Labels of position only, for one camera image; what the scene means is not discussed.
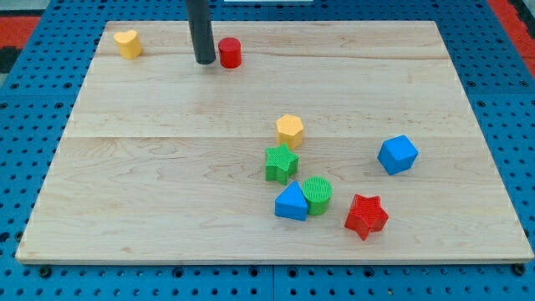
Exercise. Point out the red cylinder block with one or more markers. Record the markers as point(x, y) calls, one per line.
point(230, 50)

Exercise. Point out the green star block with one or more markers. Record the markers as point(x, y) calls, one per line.
point(280, 163)

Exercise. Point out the yellow hexagon block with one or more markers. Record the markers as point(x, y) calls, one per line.
point(290, 131)

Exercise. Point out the light wooden board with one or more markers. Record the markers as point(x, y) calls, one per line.
point(162, 159)

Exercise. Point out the blue triangle block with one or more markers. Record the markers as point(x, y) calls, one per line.
point(291, 203)

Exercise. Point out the green cylinder block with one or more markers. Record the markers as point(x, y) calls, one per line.
point(317, 192)

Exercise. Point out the red star block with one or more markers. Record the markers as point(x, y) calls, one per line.
point(366, 215)

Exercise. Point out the blue cube block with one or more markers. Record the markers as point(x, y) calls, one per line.
point(397, 154)

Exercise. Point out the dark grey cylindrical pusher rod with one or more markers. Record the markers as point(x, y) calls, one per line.
point(199, 21)

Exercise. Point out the yellow heart block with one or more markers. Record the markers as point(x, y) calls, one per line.
point(128, 44)

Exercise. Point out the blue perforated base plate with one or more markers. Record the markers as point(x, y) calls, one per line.
point(39, 93)

